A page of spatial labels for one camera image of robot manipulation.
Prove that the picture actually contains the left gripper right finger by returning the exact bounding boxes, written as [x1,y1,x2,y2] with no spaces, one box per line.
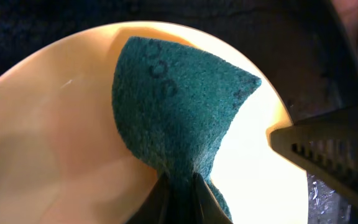
[193,173,232,224]

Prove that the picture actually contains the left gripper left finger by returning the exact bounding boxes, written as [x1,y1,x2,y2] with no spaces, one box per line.
[126,173,170,224]

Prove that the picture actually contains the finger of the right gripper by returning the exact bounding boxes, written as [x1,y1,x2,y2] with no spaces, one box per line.
[270,106,358,209]

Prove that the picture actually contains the green yellow sponge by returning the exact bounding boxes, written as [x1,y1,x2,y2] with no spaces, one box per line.
[112,37,262,223]

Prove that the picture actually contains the yellow plate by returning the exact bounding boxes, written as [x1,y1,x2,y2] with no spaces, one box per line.
[0,21,308,223]

